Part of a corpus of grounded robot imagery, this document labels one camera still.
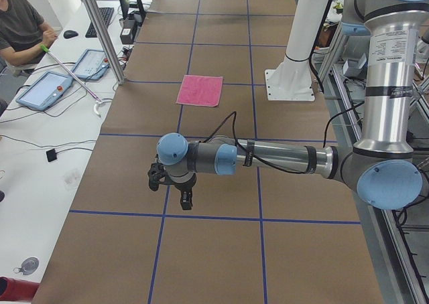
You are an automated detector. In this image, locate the teach pendant tablet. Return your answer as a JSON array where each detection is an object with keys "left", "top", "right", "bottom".
[
  {"left": 15, "top": 72, "right": 73, "bottom": 111},
  {"left": 72, "top": 49, "right": 109, "bottom": 81}
]

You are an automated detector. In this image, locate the near teach pendant tablet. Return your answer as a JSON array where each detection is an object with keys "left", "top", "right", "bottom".
[{"left": 15, "top": 72, "right": 73, "bottom": 111}]

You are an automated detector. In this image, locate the red object at corner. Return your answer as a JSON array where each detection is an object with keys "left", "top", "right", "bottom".
[{"left": 1, "top": 277, "right": 40, "bottom": 303}]

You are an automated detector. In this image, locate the white camera stand pillar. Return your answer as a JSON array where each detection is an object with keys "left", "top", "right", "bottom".
[{"left": 265, "top": 0, "right": 330, "bottom": 102}]

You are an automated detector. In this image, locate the far teach pendant tablet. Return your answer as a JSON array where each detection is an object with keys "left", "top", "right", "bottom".
[{"left": 72, "top": 49, "right": 109, "bottom": 81}]

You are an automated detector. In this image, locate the reacher grabber stick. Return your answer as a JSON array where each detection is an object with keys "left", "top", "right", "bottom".
[{"left": 40, "top": 44, "right": 106, "bottom": 117}]

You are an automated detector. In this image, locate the black power box with label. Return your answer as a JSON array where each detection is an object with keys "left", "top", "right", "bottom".
[{"left": 120, "top": 13, "right": 143, "bottom": 45}]

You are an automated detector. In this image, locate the round metal disc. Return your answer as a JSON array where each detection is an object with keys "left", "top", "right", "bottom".
[{"left": 13, "top": 256, "right": 40, "bottom": 276}]

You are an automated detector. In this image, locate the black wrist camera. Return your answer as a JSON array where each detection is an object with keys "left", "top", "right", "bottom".
[{"left": 147, "top": 162, "right": 169, "bottom": 192}]

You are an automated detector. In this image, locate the aluminium frame post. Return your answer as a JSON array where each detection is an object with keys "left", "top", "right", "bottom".
[{"left": 82, "top": 0, "right": 125, "bottom": 85}]

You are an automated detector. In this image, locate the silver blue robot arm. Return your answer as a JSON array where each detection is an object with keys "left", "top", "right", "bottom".
[{"left": 148, "top": 0, "right": 428, "bottom": 210}]

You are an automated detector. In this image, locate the pink and grey towel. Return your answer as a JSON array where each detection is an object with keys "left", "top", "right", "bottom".
[{"left": 176, "top": 75, "right": 223, "bottom": 107}]

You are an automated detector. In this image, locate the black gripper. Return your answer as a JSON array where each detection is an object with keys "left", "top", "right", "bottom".
[{"left": 169, "top": 172, "right": 197, "bottom": 210}]

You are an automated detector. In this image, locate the black computer mouse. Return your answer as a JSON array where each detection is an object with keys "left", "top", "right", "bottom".
[{"left": 63, "top": 30, "right": 78, "bottom": 39}]

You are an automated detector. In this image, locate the aluminium frame rack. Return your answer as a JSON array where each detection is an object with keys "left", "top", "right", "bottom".
[{"left": 319, "top": 30, "right": 428, "bottom": 303}]

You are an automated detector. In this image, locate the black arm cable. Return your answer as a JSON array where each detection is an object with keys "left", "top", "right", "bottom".
[{"left": 204, "top": 110, "right": 366, "bottom": 175}]

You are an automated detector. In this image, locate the small black square pad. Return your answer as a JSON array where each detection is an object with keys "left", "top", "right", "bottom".
[{"left": 46, "top": 149, "right": 58, "bottom": 163}]

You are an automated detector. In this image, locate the black keyboard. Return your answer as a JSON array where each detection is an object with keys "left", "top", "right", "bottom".
[{"left": 84, "top": 7, "right": 115, "bottom": 39}]

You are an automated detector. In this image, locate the seated person in grey shirt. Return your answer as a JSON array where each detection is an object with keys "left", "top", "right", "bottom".
[{"left": 1, "top": 0, "right": 58, "bottom": 66}]

